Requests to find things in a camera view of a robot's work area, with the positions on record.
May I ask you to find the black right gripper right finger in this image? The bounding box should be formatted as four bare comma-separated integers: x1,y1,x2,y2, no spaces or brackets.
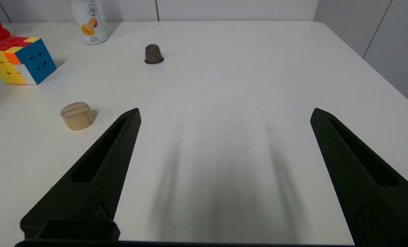
310,108,408,247

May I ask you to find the multicolour puzzle cube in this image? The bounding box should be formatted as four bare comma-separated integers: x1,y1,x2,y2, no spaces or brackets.
0,37,57,85

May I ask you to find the blue and white bottle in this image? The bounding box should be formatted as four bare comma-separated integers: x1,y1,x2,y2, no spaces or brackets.
68,0,107,46

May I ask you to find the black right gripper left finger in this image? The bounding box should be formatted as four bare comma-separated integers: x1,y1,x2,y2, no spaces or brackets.
20,108,142,239

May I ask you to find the small dark grey cap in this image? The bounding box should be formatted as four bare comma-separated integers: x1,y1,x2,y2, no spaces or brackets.
144,44,165,65

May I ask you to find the round wooden block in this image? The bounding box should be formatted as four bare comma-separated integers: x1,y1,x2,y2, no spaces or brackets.
60,102,95,131

